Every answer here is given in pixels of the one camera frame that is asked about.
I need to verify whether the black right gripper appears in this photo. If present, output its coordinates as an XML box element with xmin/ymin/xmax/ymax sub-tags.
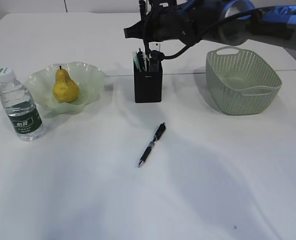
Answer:
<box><xmin>123</xmin><ymin>2</ymin><xmax>201</xmax><ymax>45</ymax></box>

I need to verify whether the clear plastic ruler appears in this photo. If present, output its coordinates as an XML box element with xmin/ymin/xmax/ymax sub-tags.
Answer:
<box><xmin>147</xmin><ymin>41</ymin><xmax>162</xmax><ymax>73</ymax></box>

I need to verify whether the black pen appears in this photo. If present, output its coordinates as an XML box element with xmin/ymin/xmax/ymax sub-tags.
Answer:
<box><xmin>138</xmin><ymin>122</ymin><xmax>166</xmax><ymax>168</ymax></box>
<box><xmin>138</xmin><ymin>0</ymin><xmax>150</xmax><ymax>72</ymax></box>
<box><xmin>136</xmin><ymin>48</ymin><xmax>146</xmax><ymax>72</ymax></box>

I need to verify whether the yellow pear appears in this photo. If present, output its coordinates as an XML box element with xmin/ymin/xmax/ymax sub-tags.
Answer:
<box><xmin>52</xmin><ymin>65</ymin><xmax>80</xmax><ymax>103</ymax></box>

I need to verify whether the clear water bottle green label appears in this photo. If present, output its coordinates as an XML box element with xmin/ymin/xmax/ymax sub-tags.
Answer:
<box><xmin>0</xmin><ymin>67</ymin><xmax>45</xmax><ymax>142</ymax></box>

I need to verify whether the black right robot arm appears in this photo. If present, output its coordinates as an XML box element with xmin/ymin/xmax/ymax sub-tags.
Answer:
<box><xmin>123</xmin><ymin>0</ymin><xmax>296</xmax><ymax>61</ymax></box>

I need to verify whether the black square pen holder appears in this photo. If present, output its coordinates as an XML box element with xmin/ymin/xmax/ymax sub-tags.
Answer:
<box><xmin>133</xmin><ymin>62</ymin><xmax>163</xmax><ymax>103</ymax></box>

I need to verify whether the green wavy glass plate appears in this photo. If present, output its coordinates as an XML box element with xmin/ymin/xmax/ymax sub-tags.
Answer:
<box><xmin>24</xmin><ymin>61</ymin><xmax>106</xmax><ymax>118</ymax></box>

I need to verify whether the green woven plastic basket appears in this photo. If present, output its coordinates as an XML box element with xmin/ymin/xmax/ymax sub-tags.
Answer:
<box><xmin>205</xmin><ymin>46</ymin><xmax>282</xmax><ymax>116</ymax></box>

